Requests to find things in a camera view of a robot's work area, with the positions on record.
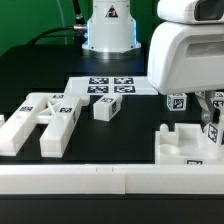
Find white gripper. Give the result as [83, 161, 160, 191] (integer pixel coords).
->
[148, 22, 224, 131]

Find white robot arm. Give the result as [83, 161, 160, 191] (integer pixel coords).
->
[82, 0, 224, 124]

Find white part at left edge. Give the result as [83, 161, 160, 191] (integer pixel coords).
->
[0, 115, 5, 128]

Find white sheet with four tags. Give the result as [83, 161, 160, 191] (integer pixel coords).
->
[64, 76, 158, 95]

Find white chair seat part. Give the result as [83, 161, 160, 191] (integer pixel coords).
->
[155, 123, 224, 165]

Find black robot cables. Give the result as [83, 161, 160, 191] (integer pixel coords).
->
[26, 0, 88, 47]

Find white tagged cube block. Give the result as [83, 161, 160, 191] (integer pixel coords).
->
[213, 92, 224, 107]
[167, 93, 187, 111]

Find white chair back frame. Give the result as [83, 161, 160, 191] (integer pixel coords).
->
[0, 93, 90, 158]

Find white front rail fixture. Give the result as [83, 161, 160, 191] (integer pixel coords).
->
[0, 165, 224, 195]

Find white right tagged cube block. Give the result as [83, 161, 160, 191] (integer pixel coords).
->
[213, 92, 224, 107]

